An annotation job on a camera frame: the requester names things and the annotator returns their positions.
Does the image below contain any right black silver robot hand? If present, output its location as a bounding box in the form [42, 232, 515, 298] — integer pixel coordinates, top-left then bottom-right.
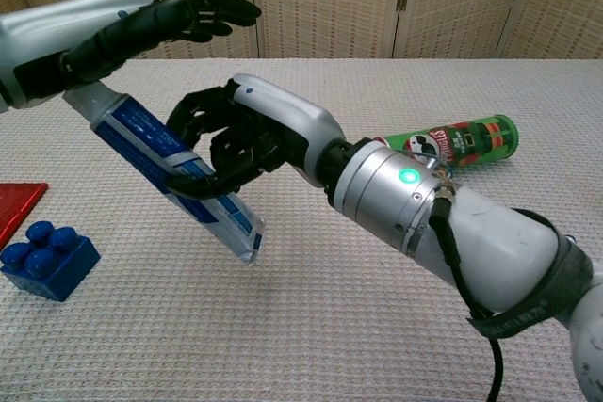
[164, 73, 348, 201]

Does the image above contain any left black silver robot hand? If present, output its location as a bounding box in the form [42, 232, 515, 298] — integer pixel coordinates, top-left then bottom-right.
[0, 0, 263, 114]

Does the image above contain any white blue toothpaste tube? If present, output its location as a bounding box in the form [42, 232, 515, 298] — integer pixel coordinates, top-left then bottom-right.
[62, 81, 266, 266]

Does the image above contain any bamboo folding screen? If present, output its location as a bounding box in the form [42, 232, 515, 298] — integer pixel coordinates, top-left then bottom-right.
[0, 0, 603, 62]

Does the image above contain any green Pringles can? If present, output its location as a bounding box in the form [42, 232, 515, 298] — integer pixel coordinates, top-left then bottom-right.
[374, 113, 521, 171]

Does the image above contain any red certificate booklet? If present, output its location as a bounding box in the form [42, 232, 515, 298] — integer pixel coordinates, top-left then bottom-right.
[0, 182, 50, 250]

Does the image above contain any white woven tablecloth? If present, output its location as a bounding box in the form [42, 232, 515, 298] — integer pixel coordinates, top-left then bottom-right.
[0, 57, 603, 402]

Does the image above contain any blue building block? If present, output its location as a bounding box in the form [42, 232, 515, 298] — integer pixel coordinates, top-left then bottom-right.
[0, 220, 102, 303]

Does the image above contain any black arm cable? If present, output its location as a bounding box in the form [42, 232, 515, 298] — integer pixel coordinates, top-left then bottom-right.
[428, 192, 506, 402]

